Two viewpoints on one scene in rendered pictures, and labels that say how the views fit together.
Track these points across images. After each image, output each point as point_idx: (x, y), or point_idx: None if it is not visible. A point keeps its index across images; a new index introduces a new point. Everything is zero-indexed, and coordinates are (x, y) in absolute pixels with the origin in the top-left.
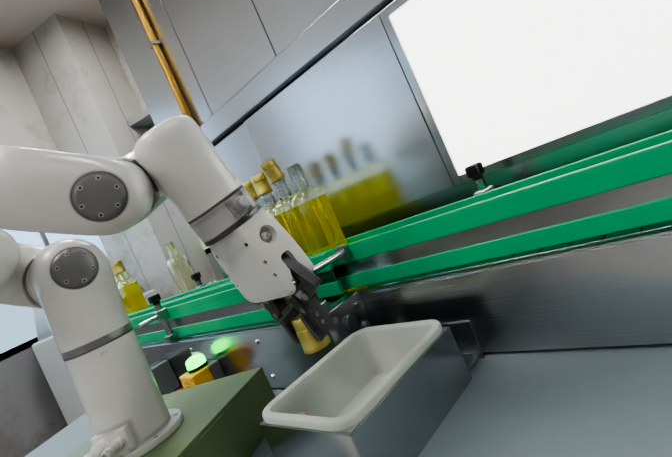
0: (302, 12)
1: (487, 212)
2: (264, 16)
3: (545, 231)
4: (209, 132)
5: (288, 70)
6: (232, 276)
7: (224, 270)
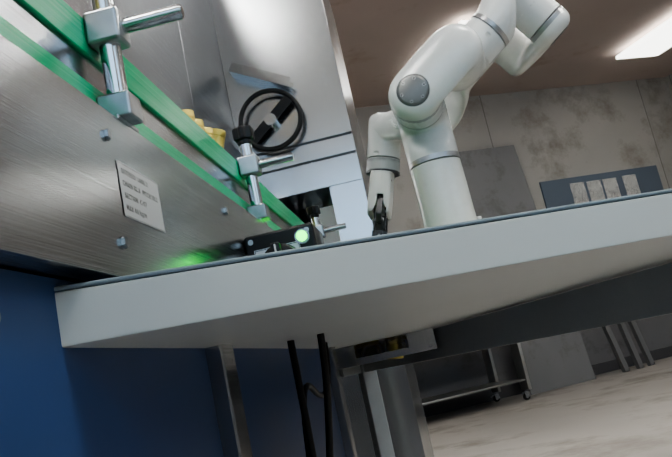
0: (140, 51)
1: None
2: (117, 7)
3: None
4: None
5: (142, 71)
6: (391, 194)
7: (390, 188)
